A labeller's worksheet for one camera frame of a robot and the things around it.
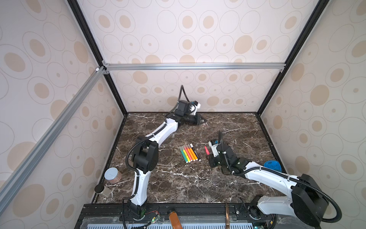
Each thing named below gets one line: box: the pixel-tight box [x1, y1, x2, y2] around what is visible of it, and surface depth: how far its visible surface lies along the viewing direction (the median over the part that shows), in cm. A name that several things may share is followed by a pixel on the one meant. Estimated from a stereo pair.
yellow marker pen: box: [182, 145, 191, 163], surface depth 96 cm
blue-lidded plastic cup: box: [263, 160, 283, 173], surface depth 82 cm
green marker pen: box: [179, 145, 189, 164], surface depth 97 cm
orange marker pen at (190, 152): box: [186, 144, 196, 162], surface depth 97 cm
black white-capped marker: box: [189, 143, 202, 162], surface depth 99 cm
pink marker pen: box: [183, 144, 194, 162], surface depth 97 cm
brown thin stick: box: [225, 202, 231, 229], surface depth 75 cm
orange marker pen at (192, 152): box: [187, 144, 199, 161], surface depth 97 cm
